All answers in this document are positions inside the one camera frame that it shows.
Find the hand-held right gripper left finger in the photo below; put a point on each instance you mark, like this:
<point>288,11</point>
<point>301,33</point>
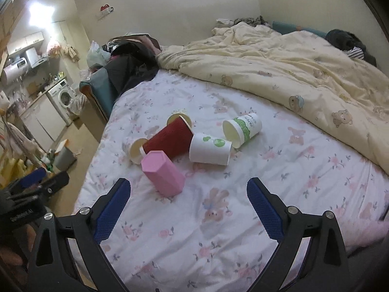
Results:
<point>111,213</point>

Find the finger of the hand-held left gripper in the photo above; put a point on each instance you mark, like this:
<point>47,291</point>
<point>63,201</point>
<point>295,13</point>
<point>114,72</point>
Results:
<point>32,177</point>
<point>56,183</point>

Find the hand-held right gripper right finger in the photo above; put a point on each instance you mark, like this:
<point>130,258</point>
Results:
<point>265,211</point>

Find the pink hexagonal cup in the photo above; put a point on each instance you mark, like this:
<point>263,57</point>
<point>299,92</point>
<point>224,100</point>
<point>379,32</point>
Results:
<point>162,173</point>

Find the small white paper cup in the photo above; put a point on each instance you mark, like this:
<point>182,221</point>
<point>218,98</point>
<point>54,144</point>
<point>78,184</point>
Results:
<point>136,151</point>

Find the white paper cup green dots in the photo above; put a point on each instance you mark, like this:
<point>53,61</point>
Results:
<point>208,152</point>

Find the white paper cup green label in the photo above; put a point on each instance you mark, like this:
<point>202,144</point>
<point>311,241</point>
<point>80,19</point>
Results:
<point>243,129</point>

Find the red ribbed paper cup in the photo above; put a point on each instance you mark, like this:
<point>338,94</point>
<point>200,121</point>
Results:
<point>170,140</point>

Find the cream paper cup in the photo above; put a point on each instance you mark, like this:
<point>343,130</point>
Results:
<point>179,118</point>

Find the grey trash bin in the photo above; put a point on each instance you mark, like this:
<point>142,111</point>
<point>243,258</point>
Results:
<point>64,157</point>

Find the floral bed sheet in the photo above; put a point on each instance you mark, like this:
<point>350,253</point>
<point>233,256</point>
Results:
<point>243,234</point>

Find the white kitchen cabinet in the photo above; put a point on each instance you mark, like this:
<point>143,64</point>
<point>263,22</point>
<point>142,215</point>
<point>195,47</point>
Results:
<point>42,121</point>

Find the white washing machine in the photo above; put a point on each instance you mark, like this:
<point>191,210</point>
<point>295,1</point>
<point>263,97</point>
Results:
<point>62,99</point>

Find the teal bed footboard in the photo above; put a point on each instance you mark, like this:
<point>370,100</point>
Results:
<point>98,92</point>

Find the white water heater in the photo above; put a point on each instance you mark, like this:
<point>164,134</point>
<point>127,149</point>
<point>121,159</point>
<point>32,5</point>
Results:
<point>13,71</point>

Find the white plastic bag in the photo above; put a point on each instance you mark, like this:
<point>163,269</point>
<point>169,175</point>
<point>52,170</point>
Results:
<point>95,54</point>

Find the dark clothes pile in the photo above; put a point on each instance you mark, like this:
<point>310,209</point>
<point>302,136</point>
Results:
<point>130,64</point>

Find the cream bear print quilt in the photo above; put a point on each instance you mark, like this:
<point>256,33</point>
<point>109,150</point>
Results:
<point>288,67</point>

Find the striped garment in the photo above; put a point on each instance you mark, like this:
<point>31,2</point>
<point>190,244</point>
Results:
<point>356,53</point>

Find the dark garment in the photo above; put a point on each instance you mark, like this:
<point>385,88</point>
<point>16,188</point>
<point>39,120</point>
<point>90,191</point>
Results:
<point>343,39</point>

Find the patterned clothes heap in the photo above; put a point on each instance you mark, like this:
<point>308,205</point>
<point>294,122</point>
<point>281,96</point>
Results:
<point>243,22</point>

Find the red white wall hanging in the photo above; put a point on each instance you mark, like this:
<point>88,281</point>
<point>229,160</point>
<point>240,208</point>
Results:
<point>105,9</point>

